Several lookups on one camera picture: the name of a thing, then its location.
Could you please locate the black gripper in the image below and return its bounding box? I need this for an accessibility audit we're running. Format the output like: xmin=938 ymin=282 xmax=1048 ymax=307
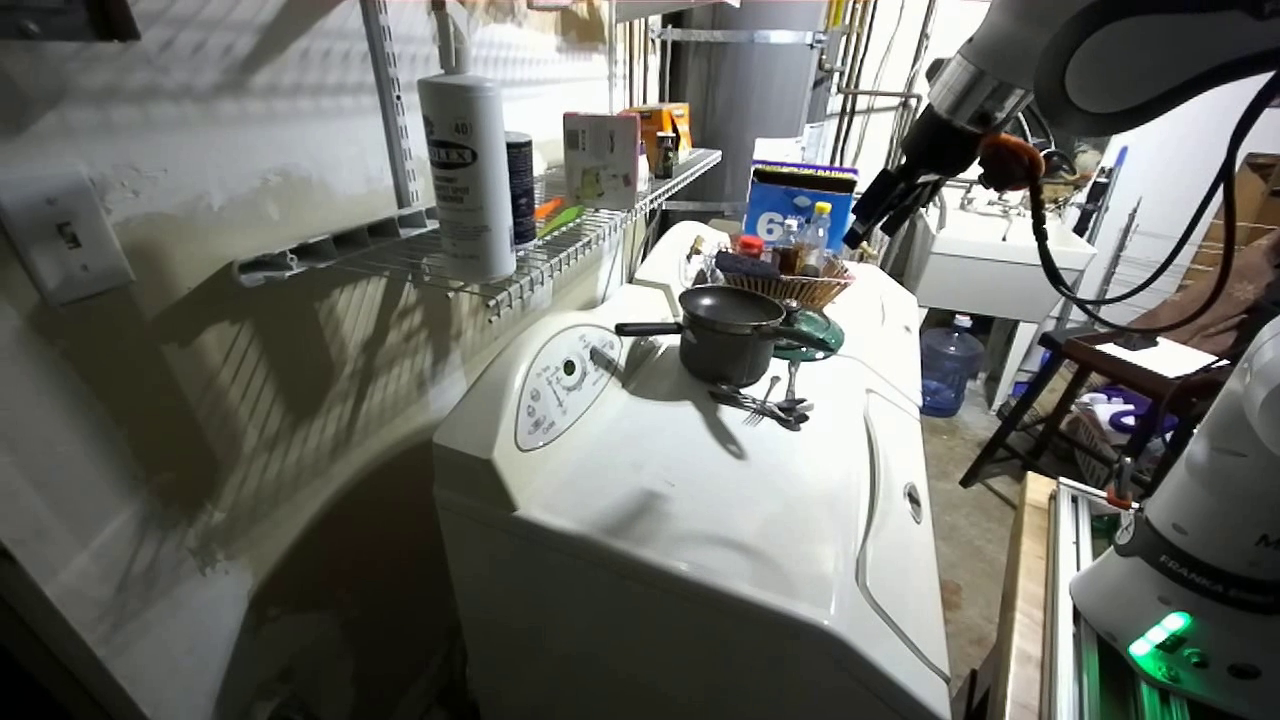
xmin=844 ymin=113 xmax=990 ymax=252

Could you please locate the dark grey saucepan pot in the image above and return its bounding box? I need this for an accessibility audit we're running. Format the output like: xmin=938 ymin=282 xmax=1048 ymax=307
xmin=677 ymin=313 xmax=791 ymax=391

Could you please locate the yellow capped bottle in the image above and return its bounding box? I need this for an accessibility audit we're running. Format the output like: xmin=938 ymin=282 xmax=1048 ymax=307
xmin=796 ymin=198 xmax=841 ymax=272

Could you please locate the blue detergent box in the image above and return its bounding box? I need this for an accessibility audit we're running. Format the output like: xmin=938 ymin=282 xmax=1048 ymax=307
xmin=737 ymin=157 xmax=863 ymax=264

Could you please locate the white utility sink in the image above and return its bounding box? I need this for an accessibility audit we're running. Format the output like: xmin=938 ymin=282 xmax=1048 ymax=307
xmin=918 ymin=198 xmax=1100 ymax=329

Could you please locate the brown wicker basket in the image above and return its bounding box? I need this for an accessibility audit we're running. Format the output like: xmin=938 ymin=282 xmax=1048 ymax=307
xmin=704 ymin=252 xmax=855 ymax=316

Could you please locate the blue water jug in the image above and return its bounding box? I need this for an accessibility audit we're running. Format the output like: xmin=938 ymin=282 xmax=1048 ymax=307
xmin=921 ymin=313 xmax=994 ymax=420

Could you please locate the grey water heater tank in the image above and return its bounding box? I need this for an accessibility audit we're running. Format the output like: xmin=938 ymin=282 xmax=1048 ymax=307
xmin=659 ymin=0 xmax=833 ymax=224

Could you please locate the dark wooden chair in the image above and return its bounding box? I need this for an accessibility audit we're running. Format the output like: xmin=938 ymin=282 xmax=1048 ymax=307
xmin=956 ymin=325 xmax=1235 ymax=501

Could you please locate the silver metal fork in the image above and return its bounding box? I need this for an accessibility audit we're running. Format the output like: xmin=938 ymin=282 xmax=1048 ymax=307
xmin=712 ymin=377 xmax=791 ymax=424

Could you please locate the large orange cardboard box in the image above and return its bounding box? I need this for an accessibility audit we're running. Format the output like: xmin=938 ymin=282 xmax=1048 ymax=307
xmin=631 ymin=101 xmax=695 ymax=185

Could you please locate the green flat shelf item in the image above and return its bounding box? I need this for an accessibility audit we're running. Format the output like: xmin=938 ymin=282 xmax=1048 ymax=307
xmin=538 ymin=198 xmax=593 ymax=240

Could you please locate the dark blue spray can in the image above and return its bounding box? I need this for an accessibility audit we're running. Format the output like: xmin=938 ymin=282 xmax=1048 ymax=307
xmin=504 ymin=131 xmax=542 ymax=250

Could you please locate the white washing machine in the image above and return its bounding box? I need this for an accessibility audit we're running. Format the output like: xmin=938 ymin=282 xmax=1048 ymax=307
xmin=430 ymin=272 xmax=956 ymax=720

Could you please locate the wooden plank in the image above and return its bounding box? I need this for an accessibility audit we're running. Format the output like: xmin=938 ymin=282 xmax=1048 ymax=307
xmin=1000 ymin=469 xmax=1062 ymax=720

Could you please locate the tall white bottle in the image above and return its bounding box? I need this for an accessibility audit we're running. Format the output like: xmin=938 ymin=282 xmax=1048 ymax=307
xmin=415 ymin=72 xmax=520 ymax=284

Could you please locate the black hanging robot cable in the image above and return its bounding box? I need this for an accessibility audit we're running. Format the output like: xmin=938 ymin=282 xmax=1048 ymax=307
xmin=1020 ymin=72 xmax=1280 ymax=342

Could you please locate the white wire wall shelf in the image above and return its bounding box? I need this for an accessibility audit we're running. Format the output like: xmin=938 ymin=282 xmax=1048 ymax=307
xmin=232 ymin=144 xmax=728 ymax=329

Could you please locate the white metal shelf rail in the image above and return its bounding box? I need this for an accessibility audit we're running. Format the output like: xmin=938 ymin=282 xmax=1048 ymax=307
xmin=357 ymin=0 xmax=422 ymax=214

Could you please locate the white light switch plate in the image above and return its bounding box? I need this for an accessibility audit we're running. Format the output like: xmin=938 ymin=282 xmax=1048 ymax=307
xmin=0 ymin=176 xmax=141 ymax=313

